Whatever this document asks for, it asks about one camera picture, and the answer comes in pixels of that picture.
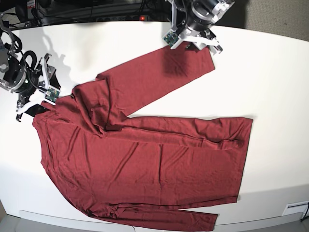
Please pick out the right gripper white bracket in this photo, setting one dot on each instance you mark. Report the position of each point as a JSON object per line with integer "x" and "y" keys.
{"x": 37, "y": 76}

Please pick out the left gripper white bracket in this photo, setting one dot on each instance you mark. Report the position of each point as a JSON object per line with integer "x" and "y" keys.
{"x": 197, "y": 40}

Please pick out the dark red long-sleeve shirt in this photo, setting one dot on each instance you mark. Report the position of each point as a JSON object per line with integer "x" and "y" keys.
{"x": 149, "y": 171}

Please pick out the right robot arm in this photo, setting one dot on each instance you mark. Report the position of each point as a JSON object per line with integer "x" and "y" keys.
{"x": 22, "y": 73}

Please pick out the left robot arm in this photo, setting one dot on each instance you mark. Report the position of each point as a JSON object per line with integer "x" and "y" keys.
{"x": 191, "y": 21}

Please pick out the black power strip red light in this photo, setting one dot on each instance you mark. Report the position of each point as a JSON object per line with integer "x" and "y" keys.
{"x": 121, "y": 18}

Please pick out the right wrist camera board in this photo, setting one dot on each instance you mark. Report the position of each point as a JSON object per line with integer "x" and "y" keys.
{"x": 51, "y": 95}

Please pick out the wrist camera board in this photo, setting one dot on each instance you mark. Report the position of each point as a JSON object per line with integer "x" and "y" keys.
{"x": 171, "y": 39}
{"x": 51, "y": 95}

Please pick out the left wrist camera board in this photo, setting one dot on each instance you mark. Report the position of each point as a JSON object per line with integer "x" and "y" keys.
{"x": 171, "y": 39}

